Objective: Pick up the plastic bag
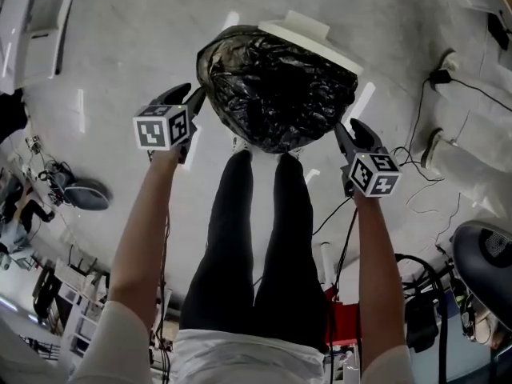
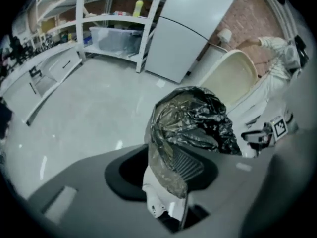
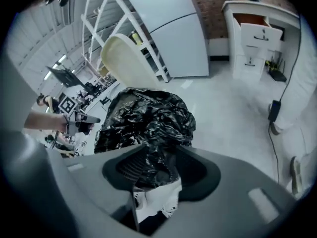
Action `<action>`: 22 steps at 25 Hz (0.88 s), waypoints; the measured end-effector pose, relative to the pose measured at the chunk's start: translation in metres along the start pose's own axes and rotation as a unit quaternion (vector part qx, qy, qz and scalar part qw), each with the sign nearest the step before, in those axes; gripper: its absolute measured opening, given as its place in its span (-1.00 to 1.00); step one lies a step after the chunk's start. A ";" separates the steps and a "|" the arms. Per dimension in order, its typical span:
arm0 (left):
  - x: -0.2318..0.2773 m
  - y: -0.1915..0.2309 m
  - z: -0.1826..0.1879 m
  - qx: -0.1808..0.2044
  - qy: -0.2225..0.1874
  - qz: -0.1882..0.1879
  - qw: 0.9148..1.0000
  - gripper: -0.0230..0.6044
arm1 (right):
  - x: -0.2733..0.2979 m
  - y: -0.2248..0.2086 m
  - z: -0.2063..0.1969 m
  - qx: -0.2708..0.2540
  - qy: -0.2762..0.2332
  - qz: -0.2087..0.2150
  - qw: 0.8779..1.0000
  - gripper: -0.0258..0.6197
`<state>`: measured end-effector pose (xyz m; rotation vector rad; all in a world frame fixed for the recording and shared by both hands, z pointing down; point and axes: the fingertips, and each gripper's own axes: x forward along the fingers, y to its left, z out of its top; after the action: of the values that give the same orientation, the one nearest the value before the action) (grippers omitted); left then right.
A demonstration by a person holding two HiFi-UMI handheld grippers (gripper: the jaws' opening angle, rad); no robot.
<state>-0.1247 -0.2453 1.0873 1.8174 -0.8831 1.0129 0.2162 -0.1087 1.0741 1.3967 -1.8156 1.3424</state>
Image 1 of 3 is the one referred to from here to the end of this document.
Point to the person's white shirt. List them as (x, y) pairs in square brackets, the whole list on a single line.
[(240, 358)]

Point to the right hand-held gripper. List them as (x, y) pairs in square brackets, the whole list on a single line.
[(378, 174)]

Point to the black garbage bag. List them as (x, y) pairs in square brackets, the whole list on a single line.
[(276, 90)]

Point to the person's left forearm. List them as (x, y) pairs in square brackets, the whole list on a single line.
[(140, 234)]

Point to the grey padded chair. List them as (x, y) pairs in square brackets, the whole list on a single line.
[(480, 262)]

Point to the person's black trousers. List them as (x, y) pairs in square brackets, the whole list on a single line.
[(224, 254)]

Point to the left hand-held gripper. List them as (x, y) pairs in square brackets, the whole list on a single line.
[(154, 132)]

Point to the red box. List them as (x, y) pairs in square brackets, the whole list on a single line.
[(340, 318)]

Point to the black power adapter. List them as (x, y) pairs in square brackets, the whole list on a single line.
[(440, 76)]

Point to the person's right forearm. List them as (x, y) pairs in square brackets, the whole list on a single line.
[(378, 274)]

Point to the white bin lid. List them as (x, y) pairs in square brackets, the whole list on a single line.
[(308, 28)]

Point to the person's left white shoe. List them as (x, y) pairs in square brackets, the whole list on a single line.
[(240, 146)]

